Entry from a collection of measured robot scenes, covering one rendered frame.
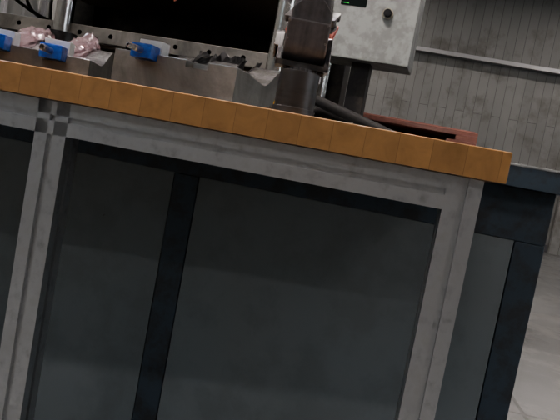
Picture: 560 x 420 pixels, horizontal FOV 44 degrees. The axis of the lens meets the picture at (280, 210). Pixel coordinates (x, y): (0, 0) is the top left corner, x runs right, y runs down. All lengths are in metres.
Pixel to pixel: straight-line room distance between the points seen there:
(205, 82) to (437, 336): 0.70
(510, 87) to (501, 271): 10.26
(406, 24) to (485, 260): 1.10
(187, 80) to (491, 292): 0.69
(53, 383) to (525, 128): 10.39
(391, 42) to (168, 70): 0.96
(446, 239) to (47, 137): 0.55
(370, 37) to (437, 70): 9.17
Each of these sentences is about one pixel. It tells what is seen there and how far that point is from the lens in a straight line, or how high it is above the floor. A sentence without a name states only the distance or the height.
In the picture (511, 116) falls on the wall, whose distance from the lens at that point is 11.44.
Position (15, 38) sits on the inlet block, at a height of 0.87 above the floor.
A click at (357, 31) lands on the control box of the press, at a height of 1.16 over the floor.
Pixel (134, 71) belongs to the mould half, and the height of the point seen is 0.85.
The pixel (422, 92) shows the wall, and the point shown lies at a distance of 11.30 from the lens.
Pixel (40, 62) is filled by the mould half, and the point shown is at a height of 0.83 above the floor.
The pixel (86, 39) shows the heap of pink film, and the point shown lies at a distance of 1.65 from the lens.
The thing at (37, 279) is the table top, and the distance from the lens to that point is 1.02.
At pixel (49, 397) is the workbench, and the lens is 1.55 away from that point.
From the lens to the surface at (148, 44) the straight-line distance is 1.39.
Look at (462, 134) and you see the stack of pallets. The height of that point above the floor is 1.02.
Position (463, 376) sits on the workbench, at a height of 0.42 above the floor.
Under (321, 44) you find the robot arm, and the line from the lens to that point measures 1.09.
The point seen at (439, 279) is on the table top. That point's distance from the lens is 0.92.
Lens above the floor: 0.74
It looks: 5 degrees down
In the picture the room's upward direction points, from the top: 11 degrees clockwise
